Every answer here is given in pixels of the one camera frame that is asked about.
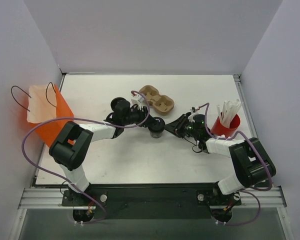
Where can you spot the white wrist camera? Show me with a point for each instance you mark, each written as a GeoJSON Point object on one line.
{"type": "Point", "coordinates": [193, 112]}
{"type": "Point", "coordinates": [137, 100]}

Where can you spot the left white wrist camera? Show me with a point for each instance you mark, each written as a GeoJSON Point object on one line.
{"type": "Point", "coordinates": [137, 100]}

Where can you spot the black paper coffee cup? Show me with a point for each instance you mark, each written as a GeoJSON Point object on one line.
{"type": "Point", "coordinates": [156, 134]}

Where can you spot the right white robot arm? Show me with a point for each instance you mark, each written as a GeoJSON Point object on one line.
{"type": "Point", "coordinates": [250, 160]}

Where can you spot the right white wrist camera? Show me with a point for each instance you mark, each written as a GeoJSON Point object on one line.
{"type": "Point", "coordinates": [193, 112]}

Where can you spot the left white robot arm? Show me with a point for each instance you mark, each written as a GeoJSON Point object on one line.
{"type": "Point", "coordinates": [71, 145]}

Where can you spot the brown cardboard cup carrier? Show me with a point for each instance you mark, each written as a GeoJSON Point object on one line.
{"type": "Point", "coordinates": [162, 104]}

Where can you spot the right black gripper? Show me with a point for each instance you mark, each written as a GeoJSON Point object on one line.
{"type": "Point", "coordinates": [181, 125]}

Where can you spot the orange paper bag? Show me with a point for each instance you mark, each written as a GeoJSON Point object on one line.
{"type": "Point", "coordinates": [45, 102]}

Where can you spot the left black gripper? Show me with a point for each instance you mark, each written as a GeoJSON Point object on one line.
{"type": "Point", "coordinates": [145, 117]}

